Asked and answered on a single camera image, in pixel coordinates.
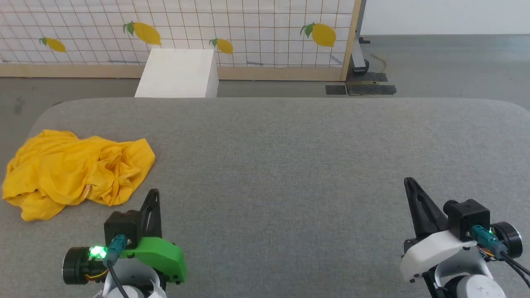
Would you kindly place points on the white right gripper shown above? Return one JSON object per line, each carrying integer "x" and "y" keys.
{"x": 439, "y": 252}

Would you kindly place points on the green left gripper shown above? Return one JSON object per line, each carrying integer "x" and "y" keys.
{"x": 161, "y": 256}

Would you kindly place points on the yellow t-shirt with print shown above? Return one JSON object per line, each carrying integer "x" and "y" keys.
{"x": 62, "y": 174}

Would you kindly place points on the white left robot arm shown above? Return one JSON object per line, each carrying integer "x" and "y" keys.
{"x": 132, "y": 285}

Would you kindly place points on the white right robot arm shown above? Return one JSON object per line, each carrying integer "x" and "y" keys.
{"x": 468, "y": 285}

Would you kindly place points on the grey fabric sofa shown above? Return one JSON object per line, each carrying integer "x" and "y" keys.
{"x": 281, "y": 174}

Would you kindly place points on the large black floor tape patch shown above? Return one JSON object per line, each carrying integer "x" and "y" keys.
{"x": 370, "y": 85}

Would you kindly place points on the white box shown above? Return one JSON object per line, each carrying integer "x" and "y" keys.
{"x": 178, "y": 74}

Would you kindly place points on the small black floor tape patch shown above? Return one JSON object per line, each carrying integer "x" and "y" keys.
{"x": 335, "y": 90}

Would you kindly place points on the lemon print screen panel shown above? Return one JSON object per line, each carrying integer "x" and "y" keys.
{"x": 256, "y": 37}

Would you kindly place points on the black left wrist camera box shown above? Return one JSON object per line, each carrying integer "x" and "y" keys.
{"x": 122, "y": 225}

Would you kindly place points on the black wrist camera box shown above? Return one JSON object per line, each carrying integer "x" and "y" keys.
{"x": 468, "y": 217}
{"x": 122, "y": 225}

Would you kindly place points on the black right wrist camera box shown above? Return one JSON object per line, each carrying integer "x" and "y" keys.
{"x": 468, "y": 217}

